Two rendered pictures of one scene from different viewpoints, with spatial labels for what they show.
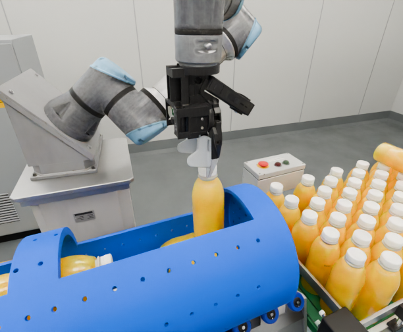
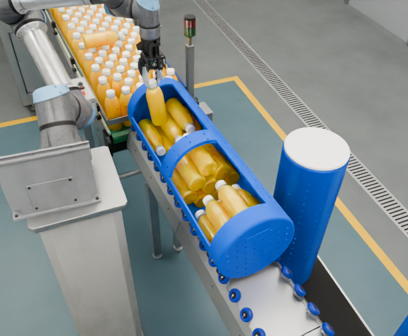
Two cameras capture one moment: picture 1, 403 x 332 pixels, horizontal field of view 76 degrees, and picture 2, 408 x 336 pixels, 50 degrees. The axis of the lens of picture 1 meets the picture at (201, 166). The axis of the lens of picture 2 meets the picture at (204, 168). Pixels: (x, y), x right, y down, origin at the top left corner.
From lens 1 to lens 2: 1.67 m
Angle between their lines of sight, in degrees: 73
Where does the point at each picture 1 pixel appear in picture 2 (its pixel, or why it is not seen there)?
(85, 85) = (69, 110)
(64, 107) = (73, 135)
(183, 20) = (157, 22)
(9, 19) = not seen: outside the picture
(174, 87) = (155, 50)
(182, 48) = (157, 32)
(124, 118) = (87, 111)
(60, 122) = not seen: hidden behind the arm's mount
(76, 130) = not seen: hidden behind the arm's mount
